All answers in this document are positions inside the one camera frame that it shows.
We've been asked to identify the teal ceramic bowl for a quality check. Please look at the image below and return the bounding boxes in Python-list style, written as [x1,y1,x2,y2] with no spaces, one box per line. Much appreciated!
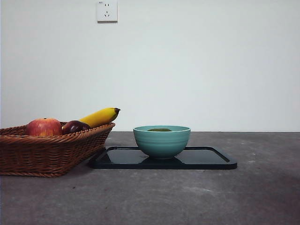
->
[133,125,191,160]

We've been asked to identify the yellow banana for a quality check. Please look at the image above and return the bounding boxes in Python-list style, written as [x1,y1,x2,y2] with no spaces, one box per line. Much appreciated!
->
[78,107,121,128]

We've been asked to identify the black rectangular tray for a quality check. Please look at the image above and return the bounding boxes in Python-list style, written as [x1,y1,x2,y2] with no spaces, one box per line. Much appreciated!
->
[90,145,238,170]

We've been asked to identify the dark red plum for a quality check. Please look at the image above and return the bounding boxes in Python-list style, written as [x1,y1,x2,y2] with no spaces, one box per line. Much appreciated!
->
[61,120,91,135]

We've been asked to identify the red apple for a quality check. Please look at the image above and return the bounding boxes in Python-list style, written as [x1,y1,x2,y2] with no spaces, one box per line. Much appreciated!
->
[25,117,63,136]

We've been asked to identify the brown wicker basket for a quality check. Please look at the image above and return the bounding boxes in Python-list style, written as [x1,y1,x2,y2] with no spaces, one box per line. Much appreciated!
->
[0,121,116,178]

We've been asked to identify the white wall socket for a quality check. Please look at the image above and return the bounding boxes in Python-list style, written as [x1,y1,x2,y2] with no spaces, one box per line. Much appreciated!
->
[97,0,118,23]

